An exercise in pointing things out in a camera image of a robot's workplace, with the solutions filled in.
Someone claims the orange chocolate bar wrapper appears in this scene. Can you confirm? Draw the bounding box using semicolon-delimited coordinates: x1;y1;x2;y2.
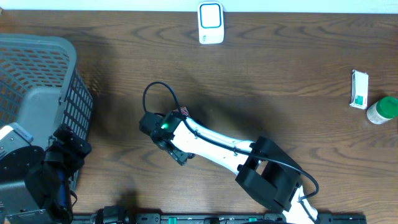
180;107;190;117

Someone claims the white green toothpaste box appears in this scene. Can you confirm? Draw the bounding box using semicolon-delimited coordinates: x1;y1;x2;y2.
349;70;369;110

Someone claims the green lid jar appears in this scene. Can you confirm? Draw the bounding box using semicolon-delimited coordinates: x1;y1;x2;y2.
366;96;397;124

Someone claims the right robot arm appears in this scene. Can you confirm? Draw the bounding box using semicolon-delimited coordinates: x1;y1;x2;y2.
139;111;320;223

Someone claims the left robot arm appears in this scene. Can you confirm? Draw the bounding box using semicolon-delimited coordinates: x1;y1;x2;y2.
1;123;91;223

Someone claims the white barcode scanner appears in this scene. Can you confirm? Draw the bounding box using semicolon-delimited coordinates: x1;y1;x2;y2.
197;1;224;45

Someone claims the grey plastic shopping basket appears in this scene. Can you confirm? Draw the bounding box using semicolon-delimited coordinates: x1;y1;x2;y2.
0;33;94;190

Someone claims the black camera cable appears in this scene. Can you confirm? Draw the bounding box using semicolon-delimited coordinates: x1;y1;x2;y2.
142;81;320;224

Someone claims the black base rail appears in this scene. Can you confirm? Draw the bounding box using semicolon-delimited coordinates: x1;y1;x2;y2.
71;205;368;224

